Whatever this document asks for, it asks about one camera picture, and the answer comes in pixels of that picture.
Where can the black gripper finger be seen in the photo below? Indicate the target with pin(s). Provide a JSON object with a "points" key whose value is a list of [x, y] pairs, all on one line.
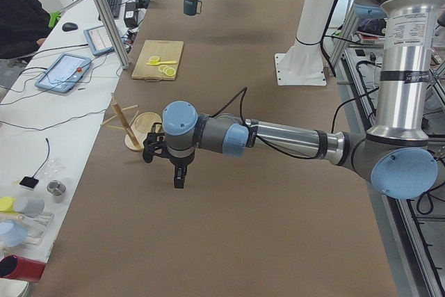
{"points": [[180, 177]]}

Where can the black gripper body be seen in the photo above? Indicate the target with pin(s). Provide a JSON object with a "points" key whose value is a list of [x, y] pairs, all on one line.
{"points": [[179, 161]]}

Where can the dark teal mug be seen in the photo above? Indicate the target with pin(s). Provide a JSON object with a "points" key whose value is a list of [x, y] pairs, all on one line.
{"points": [[192, 7]]}

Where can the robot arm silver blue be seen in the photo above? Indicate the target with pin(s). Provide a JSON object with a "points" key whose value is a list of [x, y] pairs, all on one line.
{"points": [[392, 155]]}

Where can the wooden cup storage rack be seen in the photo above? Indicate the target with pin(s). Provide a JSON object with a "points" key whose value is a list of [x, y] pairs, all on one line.
{"points": [[137, 129]]}

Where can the small steel cup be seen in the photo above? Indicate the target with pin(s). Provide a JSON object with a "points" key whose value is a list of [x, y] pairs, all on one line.
{"points": [[57, 191]]}

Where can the grey cup lying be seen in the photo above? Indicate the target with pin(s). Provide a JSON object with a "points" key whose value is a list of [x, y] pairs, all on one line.
{"points": [[31, 207]]}

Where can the yellow cup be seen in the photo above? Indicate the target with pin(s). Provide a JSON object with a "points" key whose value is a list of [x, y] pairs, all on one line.
{"points": [[7, 204]]}

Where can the light blue cup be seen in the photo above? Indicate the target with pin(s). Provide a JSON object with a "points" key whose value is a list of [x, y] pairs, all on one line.
{"points": [[13, 233]]}

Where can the red cylinder cup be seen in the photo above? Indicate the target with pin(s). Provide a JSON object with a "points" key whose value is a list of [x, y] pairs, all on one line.
{"points": [[15, 267]]}

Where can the black power adapter box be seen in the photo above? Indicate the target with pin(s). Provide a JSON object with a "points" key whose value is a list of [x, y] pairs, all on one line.
{"points": [[131, 14]]}

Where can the wooden cutting board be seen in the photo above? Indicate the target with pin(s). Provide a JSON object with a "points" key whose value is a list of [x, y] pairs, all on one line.
{"points": [[167, 50]]}

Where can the lemon slice end of row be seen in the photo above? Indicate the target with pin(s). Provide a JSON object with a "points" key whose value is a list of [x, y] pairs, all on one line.
{"points": [[169, 71]]}

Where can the yellow plastic knife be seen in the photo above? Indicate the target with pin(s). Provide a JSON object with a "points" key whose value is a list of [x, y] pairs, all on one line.
{"points": [[161, 63]]}

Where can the blue teach pendant far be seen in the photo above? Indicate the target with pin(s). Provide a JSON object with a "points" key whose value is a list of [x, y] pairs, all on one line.
{"points": [[98, 40]]}

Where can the blue teach pendant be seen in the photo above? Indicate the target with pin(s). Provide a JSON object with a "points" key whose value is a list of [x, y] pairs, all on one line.
{"points": [[98, 40], [64, 73]]}

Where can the black computer mouse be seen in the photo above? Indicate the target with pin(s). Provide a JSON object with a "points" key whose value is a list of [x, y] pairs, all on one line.
{"points": [[69, 26]]}

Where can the blue teach pendant near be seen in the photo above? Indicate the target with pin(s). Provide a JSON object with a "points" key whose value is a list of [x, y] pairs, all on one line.
{"points": [[64, 73]]}

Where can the small black square pad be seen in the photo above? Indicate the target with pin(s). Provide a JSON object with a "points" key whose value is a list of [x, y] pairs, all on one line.
{"points": [[29, 182]]}

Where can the person in black sweater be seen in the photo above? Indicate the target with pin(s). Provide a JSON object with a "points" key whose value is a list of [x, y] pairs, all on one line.
{"points": [[24, 27]]}

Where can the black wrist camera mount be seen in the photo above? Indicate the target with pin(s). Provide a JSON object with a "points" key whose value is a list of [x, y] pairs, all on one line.
{"points": [[155, 144]]}

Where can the aluminium frame post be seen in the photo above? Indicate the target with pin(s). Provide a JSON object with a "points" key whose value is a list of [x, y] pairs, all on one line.
{"points": [[112, 30]]}

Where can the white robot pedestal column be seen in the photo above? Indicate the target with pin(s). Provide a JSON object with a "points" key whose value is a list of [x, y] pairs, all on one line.
{"points": [[302, 64]]}

